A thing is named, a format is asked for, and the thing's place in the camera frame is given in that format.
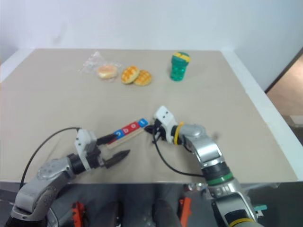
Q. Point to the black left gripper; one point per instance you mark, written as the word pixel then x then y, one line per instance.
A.
pixel 94 158

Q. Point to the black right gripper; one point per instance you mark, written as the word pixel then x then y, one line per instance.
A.
pixel 160 133

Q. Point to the blue letter t block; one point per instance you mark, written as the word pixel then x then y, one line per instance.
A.
pixel 142 122

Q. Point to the red letter o block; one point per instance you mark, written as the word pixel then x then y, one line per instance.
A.
pixel 134 126

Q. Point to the red letter b block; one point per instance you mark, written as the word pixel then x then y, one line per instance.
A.
pixel 125 130

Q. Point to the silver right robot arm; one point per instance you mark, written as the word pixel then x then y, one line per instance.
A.
pixel 213 153

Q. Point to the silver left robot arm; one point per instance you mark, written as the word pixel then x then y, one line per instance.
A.
pixel 47 175

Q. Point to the red letter r block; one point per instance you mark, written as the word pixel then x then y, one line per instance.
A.
pixel 110 141

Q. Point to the blue letter o block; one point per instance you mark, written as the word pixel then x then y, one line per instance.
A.
pixel 117 133

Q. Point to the light wooden letter tray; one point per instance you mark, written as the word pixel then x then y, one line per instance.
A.
pixel 125 139

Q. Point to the yellow band on right wrist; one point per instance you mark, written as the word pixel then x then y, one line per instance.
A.
pixel 177 134

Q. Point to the golden grid-pattern bread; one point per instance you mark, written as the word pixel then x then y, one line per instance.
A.
pixel 143 78
pixel 129 74

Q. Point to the green cup with yellow lid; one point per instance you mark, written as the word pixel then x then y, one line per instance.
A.
pixel 179 68

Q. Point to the beige table cover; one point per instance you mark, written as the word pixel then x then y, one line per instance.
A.
pixel 213 106

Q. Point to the round bun in clear wrapper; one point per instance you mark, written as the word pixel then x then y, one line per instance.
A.
pixel 107 71

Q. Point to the dark grey rounded shape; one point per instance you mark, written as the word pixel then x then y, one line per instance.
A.
pixel 165 210

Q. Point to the teal plastic clip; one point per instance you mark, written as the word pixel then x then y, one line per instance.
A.
pixel 260 208

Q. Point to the white box on floor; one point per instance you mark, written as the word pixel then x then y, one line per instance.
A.
pixel 297 119

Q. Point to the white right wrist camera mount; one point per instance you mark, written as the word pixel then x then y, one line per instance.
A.
pixel 165 118

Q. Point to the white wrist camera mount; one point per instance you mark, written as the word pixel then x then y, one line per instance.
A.
pixel 82 142
pixel 165 118

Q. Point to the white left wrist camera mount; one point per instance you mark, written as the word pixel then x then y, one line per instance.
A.
pixel 82 142

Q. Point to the orange black bracket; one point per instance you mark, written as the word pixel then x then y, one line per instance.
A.
pixel 185 209
pixel 77 212

